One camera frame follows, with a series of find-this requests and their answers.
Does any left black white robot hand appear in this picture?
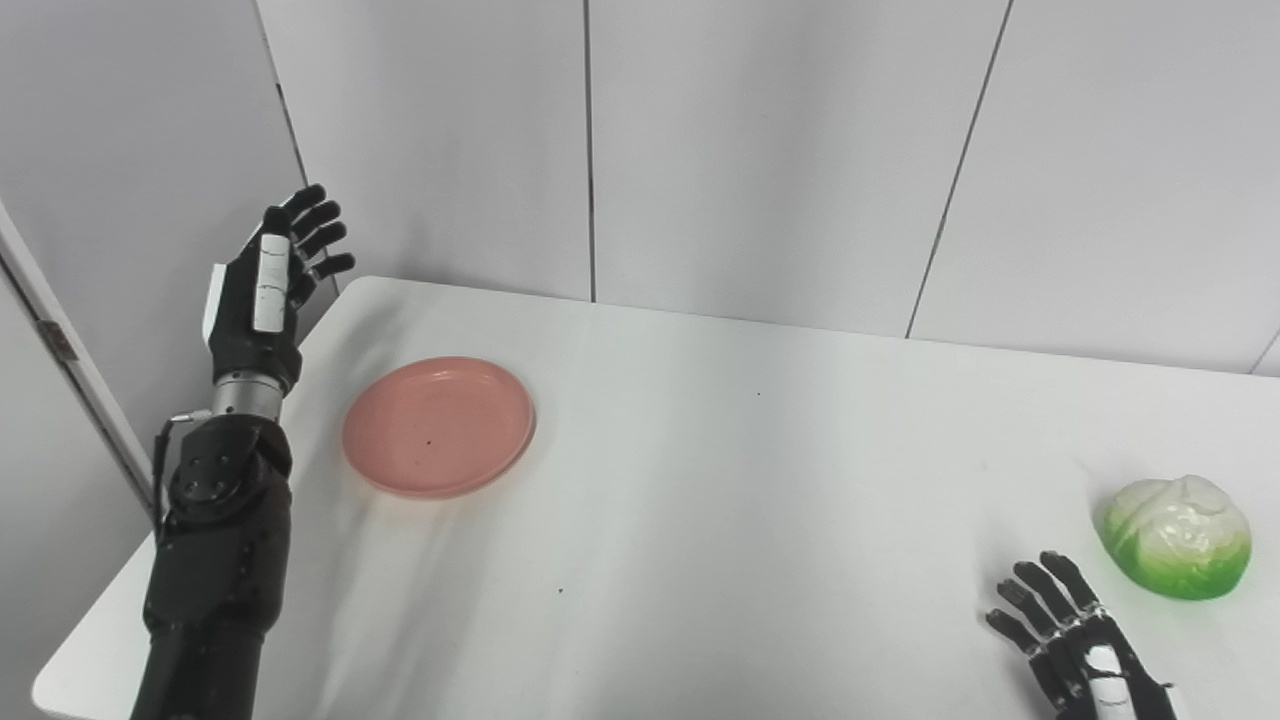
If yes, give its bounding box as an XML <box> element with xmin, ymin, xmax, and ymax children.
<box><xmin>203</xmin><ymin>184</ymin><xmax>356</xmax><ymax>393</ymax></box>

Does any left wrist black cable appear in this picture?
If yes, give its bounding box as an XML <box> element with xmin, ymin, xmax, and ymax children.
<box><xmin>151</xmin><ymin>407</ymin><xmax>214</xmax><ymax>533</ymax></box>

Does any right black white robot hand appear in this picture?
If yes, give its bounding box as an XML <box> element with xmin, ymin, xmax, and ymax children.
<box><xmin>985</xmin><ymin>551</ymin><xmax>1191</xmax><ymax>720</ymax></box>

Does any pink round plate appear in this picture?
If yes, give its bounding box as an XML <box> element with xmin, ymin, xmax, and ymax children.
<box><xmin>342</xmin><ymin>357</ymin><xmax>536</xmax><ymax>500</ymax></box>

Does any green white toy cabbage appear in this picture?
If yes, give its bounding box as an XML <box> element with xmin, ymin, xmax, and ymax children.
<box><xmin>1095</xmin><ymin>475</ymin><xmax>1253</xmax><ymax>601</ymax></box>

